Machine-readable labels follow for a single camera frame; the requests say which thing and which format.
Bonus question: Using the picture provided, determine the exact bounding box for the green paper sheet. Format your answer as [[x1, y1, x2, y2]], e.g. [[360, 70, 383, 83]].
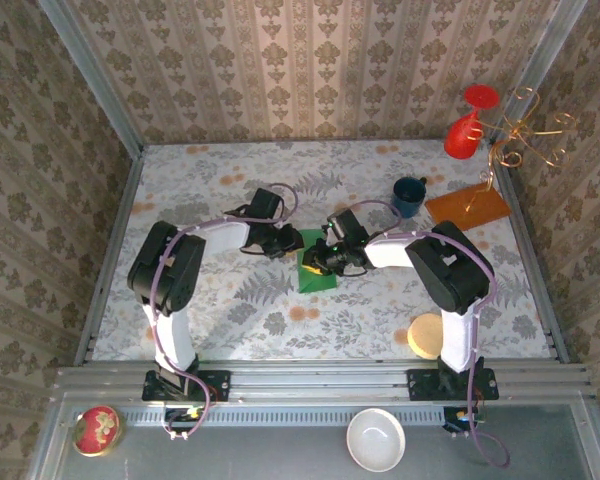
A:
[[296, 228, 339, 295]]

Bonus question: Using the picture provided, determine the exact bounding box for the floral patterned table cover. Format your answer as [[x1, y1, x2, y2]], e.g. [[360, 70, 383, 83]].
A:
[[92, 139, 551, 361]]

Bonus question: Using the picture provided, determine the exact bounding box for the dark blue cup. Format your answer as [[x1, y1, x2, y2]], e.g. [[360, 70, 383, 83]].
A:
[[390, 175, 429, 220]]

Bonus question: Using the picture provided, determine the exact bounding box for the orange wooden board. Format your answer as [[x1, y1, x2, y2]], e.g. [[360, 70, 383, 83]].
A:
[[423, 182, 513, 232]]

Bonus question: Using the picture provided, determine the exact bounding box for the red wine glass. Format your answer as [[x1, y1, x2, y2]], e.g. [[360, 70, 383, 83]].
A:
[[443, 83, 501, 161]]

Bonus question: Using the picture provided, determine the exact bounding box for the white bowl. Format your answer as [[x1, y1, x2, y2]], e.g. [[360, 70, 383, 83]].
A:
[[345, 407, 407, 474]]

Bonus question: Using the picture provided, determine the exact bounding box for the grey metal shelf plate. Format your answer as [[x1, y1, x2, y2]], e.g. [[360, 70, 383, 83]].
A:
[[27, 392, 600, 480]]

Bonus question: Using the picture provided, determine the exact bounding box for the small circuit board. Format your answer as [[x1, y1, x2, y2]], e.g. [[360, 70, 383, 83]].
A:
[[442, 405, 487, 435], [163, 405, 205, 435]]

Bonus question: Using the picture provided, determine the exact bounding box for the red round pincushion tin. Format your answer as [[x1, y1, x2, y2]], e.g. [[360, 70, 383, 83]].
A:
[[72, 404, 126, 459]]

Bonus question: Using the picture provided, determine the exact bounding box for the thin black camera cable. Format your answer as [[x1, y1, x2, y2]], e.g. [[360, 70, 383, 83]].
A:
[[337, 262, 376, 279]]

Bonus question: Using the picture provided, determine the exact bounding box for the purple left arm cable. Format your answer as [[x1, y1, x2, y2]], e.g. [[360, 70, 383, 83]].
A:
[[149, 182, 301, 442]]

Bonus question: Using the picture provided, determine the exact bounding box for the wide aluminium frame beam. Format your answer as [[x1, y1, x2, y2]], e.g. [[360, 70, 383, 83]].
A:
[[53, 358, 595, 407]]

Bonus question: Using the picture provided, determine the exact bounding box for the grey slotted cable duct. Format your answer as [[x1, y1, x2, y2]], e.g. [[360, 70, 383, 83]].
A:
[[119, 403, 449, 429]]

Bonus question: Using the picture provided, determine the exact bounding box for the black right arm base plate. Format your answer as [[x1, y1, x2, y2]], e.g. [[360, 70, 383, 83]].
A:
[[406, 367, 500, 402]]

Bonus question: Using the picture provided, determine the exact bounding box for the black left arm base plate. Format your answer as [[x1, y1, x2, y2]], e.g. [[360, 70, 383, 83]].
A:
[[141, 368, 232, 404]]

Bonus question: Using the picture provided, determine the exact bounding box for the aluminium frame side rail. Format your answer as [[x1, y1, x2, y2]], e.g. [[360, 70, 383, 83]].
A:
[[493, 144, 572, 364], [73, 147, 145, 365]]

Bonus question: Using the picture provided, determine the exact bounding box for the gold wire stand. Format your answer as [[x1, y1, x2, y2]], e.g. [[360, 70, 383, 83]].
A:
[[462, 85, 579, 214]]

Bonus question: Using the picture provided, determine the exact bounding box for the aluminium frame corner post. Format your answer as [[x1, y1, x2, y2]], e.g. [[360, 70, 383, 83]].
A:
[[494, 0, 590, 151], [37, 0, 145, 157]]

